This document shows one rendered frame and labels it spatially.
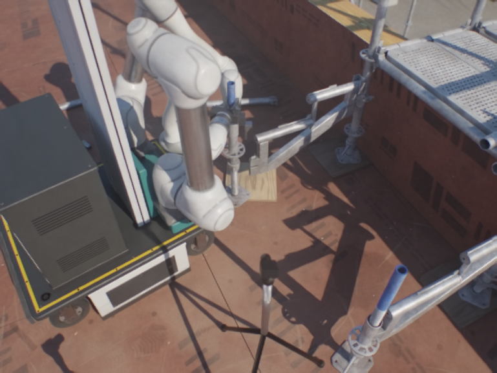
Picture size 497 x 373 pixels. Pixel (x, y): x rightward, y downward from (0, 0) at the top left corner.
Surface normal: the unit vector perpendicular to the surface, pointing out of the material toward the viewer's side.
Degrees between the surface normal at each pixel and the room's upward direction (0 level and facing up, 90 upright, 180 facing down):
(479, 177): 90
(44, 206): 90
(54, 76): 0
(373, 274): 0
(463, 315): 0
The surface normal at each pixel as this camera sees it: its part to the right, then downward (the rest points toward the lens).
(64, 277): 0.58, 0.59
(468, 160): -0.90, 0.32
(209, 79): 0.72, 0.43
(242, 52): 0.00, -0.68
